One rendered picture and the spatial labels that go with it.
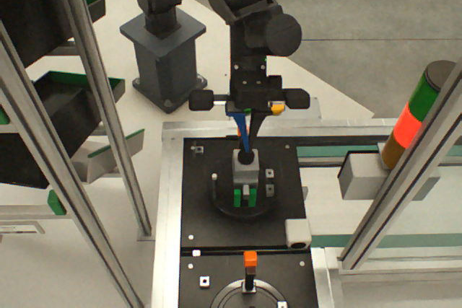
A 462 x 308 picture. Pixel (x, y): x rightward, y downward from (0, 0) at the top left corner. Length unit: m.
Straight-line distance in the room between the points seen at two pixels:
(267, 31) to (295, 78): 0.64
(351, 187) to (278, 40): 0.23
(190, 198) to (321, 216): 0.27
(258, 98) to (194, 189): 0.32
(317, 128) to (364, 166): 0.40
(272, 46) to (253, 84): 0.07
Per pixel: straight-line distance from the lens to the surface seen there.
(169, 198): 0.90
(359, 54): 2.65
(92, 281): 0.96
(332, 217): 0.95
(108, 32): 1.39
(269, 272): 0.82
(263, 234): 0.85
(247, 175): 0.79
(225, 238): 0.84
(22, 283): 1.01
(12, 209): 0.53
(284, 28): 0.62
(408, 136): 0.56
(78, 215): 0.51
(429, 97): 0.51
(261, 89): 0.63
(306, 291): 0.82
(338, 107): 1.19
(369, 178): 0.63
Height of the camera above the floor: 1.75
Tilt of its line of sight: 55 degrees down
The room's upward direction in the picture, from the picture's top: 2 degrees clockwise
